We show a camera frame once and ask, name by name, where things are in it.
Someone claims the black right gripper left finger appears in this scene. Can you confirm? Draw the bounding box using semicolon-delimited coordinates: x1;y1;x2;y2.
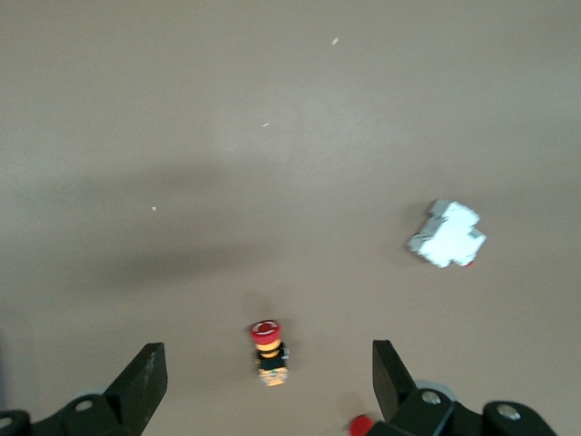
0;342;167;436

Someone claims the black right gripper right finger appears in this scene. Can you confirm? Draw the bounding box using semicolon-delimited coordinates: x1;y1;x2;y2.
369;340;559;436

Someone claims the red push button black body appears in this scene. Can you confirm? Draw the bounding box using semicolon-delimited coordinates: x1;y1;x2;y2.
348;413;376;435

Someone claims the red yellow emergency stop button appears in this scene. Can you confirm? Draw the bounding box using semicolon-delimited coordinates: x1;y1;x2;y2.
248;319;291;390

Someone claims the white circuit breaker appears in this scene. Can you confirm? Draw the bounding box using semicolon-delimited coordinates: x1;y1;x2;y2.
406;198;487;270

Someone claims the brown table cover sheet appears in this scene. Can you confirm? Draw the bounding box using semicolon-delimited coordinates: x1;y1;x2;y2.
0;0;581;436

